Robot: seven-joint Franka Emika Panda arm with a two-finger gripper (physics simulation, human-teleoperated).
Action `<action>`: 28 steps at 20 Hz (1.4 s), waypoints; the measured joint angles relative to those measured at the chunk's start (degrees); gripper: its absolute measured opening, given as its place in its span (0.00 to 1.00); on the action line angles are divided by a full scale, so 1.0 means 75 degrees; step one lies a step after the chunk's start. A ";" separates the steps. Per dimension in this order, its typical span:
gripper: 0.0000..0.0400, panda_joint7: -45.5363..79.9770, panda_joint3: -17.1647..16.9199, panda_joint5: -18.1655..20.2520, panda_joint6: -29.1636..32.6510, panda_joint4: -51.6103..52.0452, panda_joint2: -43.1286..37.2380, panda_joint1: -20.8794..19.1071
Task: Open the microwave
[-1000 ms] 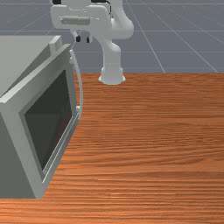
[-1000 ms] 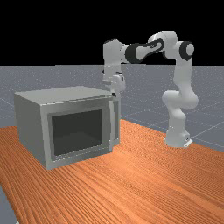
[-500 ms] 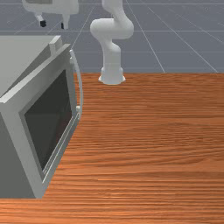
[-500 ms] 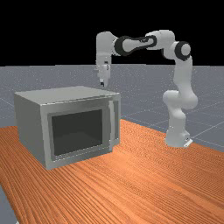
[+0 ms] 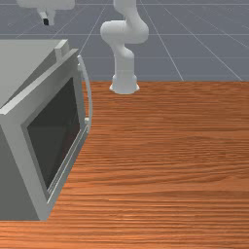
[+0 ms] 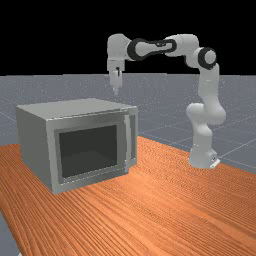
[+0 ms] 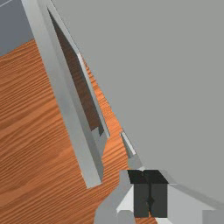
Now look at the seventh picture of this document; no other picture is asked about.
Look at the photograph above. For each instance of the grey microwave oven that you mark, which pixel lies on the grey microwave oven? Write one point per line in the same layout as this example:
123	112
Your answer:
163	73

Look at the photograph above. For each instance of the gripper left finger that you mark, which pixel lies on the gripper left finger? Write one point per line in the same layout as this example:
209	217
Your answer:
141	198

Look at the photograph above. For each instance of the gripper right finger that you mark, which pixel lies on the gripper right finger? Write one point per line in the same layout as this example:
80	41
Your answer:
159	201

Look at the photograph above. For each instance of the grey microwave door with window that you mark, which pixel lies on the grey microwave door with window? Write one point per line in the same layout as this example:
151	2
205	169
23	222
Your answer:
59	96

